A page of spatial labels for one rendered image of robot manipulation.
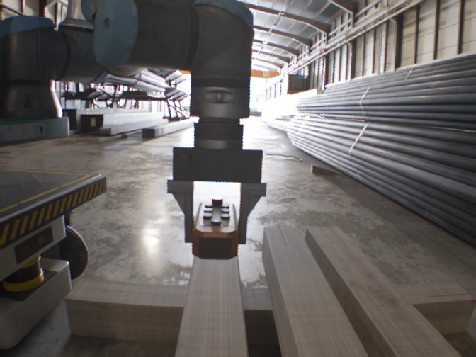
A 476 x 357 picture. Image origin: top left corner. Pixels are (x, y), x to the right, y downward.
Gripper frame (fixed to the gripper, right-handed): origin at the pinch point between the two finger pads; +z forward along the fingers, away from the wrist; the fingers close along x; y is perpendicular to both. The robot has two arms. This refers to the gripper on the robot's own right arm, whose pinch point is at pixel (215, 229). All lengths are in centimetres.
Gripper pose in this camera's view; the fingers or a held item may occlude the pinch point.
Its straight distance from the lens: 52.0
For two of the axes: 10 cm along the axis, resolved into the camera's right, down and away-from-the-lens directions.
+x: 10.0, 0.3, 0.5
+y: 0.4, 2.0, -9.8
